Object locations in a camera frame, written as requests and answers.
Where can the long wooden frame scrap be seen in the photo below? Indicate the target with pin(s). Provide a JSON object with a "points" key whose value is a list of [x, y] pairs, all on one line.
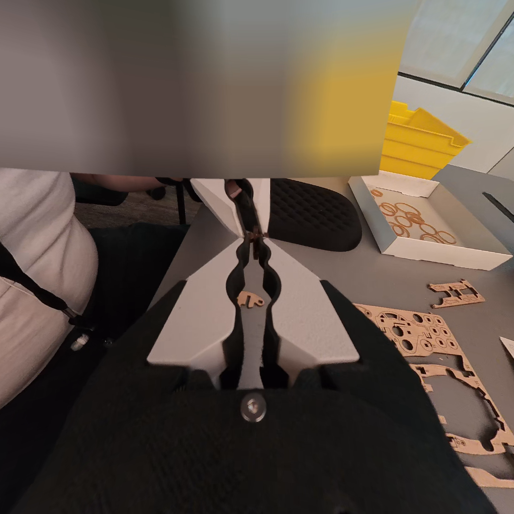
{"points": [[437, 287]]}

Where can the white cardboard tray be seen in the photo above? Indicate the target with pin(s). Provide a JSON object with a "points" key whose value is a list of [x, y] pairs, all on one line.
{"points": [[441, 257]]}

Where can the black flat strip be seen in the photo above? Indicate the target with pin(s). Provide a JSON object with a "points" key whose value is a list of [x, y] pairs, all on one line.
{"points": [[500, 207]]}

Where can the wooden parts sheet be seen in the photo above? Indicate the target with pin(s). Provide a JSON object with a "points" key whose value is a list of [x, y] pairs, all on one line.
{"points": [[373, 313]]}

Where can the small notched wooden part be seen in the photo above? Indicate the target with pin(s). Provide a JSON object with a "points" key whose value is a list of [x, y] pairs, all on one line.
{"points": [[251, 301]]}

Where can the frosted glass window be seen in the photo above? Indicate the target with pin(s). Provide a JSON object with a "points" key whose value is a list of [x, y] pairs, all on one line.
{"points": [[441, 32]]}

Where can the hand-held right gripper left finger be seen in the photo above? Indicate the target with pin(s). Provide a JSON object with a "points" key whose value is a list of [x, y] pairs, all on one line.
{"points": [[192, 321]]}

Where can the small wooden model assembly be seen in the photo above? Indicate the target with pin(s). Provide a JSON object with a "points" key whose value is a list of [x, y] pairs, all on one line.
{"points": [[253, 245]]}

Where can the stack of yellow plastic bins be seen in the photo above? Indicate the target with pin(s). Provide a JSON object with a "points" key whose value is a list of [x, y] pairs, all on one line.
{"points": [[421, 148]]}

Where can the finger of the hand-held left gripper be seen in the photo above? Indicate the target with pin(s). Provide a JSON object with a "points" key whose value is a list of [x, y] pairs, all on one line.
{"points": [[262, 196], [215, 196]]}

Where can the black mesh wrist rest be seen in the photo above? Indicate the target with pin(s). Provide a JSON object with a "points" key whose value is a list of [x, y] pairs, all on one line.
{"points": [[317, 217]]}

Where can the instruction booklet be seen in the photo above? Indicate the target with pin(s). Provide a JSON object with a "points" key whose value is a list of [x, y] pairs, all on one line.
{"points": [[509, 347]]}

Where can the person's left hand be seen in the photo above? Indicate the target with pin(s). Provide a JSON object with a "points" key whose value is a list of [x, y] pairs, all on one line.
{"points": [[233, 188]]}

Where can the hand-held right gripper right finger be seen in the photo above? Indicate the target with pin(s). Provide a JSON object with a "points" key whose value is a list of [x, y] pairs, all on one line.
{"points": [[313, 321]]}

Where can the pile of tan rubber bands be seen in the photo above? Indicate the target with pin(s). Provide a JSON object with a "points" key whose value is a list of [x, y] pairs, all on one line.
{"points": [[413, 219]]}

